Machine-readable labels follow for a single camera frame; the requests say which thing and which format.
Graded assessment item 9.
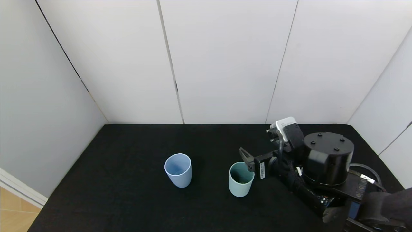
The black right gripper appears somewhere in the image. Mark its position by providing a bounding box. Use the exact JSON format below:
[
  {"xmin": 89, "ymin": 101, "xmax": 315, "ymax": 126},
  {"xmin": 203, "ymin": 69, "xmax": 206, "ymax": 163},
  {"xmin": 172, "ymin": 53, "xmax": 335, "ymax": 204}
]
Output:
[{"xmin": 239, "ymin": 147, "xmax": 281, "ymax": 180}]

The teal green plastic cup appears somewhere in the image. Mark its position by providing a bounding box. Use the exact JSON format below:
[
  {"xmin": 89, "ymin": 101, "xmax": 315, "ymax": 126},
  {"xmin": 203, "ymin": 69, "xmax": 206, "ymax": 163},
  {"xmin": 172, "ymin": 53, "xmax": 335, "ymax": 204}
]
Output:
[{"xmin": 229, "ymin": 162, "xmax": 255, "ymax": 197}]

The light blue plastic cup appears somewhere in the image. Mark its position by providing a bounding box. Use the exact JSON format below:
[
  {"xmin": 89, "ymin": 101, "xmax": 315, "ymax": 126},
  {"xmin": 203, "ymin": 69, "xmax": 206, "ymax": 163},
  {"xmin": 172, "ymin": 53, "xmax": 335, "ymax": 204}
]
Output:
[{"xmin": 164, "ymin": 153, "xmax": 192, "ymax": 188}]

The black table cloth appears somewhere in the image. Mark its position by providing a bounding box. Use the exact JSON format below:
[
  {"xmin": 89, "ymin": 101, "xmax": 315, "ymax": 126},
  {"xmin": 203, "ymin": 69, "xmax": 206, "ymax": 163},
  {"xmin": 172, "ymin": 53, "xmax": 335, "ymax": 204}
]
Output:
[{"xmin": 28, "ymin": 124, "xmax": 406, "ymax": 232}]

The white floor trim strip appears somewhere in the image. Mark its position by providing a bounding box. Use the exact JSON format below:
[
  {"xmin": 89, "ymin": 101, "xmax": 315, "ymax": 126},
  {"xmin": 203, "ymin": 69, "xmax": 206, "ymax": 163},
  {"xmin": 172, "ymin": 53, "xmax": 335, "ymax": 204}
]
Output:
[{"xmin": 0, "ymin": 167, "xmax": 49, "ymax": 208}]

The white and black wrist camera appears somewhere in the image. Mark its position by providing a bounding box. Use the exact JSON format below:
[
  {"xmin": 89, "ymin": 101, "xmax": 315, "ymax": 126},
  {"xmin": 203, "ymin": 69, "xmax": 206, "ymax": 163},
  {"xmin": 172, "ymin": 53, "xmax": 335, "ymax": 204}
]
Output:
[{"xmin": 267, "ymin": 117, "xmax": 304, "ymax": 152}]

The black arm cable white label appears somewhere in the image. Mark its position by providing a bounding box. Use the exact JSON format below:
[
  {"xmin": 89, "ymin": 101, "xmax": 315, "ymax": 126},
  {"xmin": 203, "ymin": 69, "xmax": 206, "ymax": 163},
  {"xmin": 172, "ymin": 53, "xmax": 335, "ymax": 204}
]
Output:
[{"xmin": 349, "ymin": 163, "xmax": 383, "ymax": 191}]

